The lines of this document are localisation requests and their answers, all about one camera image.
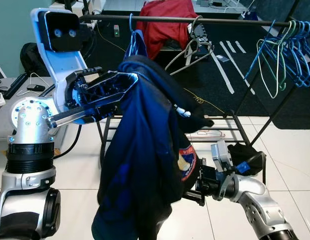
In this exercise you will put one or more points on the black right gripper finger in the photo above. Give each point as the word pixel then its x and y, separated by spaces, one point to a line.
pixel 191 196

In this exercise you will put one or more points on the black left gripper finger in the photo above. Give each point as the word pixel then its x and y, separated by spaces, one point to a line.
pixel 102 87

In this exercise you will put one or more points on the dark grey plastic hanger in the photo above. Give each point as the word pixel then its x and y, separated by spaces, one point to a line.
pixel 177 57
pixel 194 30

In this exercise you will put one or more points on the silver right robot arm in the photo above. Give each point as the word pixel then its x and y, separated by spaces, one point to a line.
pixel 254 200

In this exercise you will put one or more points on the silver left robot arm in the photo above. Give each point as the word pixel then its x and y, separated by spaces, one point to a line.
pixel 30 125

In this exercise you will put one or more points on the pink plastic hanger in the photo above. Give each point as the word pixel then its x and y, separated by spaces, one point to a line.
pixel 207 134

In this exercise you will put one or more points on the light green plastic hanger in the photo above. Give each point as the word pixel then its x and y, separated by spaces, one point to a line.
pixel 268 95
pixel 287 55

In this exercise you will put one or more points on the black crumpled garment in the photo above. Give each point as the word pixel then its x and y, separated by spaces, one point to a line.
pixel 244 152

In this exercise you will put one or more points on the black backpack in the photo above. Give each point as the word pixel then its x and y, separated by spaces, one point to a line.
pixel 35 57

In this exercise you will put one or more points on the black flat device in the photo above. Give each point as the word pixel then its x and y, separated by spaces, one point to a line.
pixel 15 86

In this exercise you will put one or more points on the small grey power box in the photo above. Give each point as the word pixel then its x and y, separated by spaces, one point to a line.
pixel 116 31

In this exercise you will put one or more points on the grey upholstered ottoman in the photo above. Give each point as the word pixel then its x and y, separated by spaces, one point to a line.
pixel 2 112

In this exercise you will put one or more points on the black rubber floor mat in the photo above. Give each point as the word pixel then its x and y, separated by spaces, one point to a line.
pixel 244 107

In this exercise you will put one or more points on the red cloth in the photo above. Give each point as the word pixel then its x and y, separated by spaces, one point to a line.
pixel 164 35

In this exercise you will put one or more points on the white shelf unit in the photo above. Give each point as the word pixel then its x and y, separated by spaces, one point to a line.
pixel 70 6

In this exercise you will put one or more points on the black metal pole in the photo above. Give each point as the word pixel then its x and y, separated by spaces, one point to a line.
pixel 293 10

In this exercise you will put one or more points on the long white floor strip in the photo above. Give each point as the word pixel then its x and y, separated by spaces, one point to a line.
pixel 233 57
pixel 223 72

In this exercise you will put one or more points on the black machine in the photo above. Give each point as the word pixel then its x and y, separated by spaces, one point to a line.
pixel 199 35

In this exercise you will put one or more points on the small white card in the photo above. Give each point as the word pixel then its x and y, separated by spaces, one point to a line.
pixel 222 58

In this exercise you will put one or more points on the short white floor strip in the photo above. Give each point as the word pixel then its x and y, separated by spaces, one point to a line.
pixel 232 46
pixel 240 46

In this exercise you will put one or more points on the black metal clothes rack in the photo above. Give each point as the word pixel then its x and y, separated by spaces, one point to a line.
pixel 219 21

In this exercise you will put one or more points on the white low platform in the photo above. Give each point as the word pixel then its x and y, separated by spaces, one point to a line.
pixel 219 6

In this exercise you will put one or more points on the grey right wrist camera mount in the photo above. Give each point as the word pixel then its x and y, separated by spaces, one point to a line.
pixel 222 155

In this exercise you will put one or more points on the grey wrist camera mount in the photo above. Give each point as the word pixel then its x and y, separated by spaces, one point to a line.
pixel 222 155
pixel 65 65

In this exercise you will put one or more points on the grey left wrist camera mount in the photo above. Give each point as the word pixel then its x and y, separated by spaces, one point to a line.
pixel 65 65

